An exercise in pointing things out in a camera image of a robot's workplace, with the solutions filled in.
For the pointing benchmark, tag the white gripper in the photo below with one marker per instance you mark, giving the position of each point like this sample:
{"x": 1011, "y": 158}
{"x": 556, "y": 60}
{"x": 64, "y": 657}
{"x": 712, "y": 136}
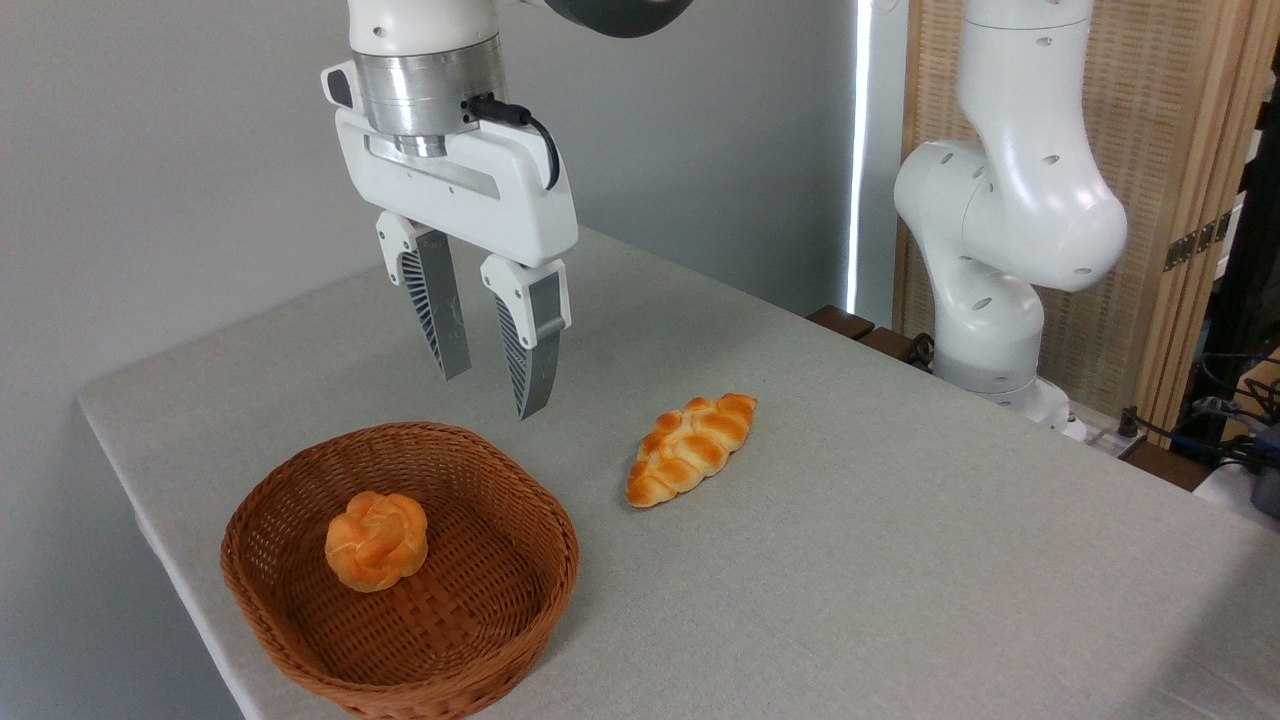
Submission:
{"x": 490, "y": 205}

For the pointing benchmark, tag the round knotted bread roll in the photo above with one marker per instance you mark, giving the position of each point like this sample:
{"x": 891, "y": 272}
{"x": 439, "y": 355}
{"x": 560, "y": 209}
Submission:
{"x": 375, "y": 540}

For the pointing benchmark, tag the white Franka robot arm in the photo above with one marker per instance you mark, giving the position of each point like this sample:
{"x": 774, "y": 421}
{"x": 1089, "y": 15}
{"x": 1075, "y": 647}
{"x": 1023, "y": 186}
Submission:
{"x": 1020, "y": 200}

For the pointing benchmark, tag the long braided bread loaf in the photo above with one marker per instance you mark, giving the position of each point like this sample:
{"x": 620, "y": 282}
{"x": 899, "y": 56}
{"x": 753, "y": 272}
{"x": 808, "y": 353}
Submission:
{"x": 690, "y": 450}

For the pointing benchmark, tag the brown wicker basket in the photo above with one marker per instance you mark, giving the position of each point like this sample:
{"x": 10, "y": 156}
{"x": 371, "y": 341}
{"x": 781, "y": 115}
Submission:
{"x": 480, "y": 600}

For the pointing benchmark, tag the dark wooden slats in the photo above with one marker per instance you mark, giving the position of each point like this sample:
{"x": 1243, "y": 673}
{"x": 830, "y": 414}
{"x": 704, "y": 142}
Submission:
{"x": 845, "y": 322}

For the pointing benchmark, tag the grey tablecloth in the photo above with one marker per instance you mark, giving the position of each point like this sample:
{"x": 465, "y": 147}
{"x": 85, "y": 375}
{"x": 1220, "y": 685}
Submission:
{"x": 900, "y": 580}

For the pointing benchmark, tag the black screen hinge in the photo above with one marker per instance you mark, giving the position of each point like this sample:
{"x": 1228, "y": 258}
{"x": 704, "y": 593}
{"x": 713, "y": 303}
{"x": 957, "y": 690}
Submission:
{"x": 1195, "y": 243}

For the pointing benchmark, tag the bamboo folding screen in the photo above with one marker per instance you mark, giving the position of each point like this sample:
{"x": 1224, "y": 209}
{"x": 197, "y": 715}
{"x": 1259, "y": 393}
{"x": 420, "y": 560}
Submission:
{"x": 1170, "y": 120}

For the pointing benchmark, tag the black stand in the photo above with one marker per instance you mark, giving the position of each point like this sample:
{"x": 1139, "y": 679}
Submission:
{"x": 1245, "y": 280}

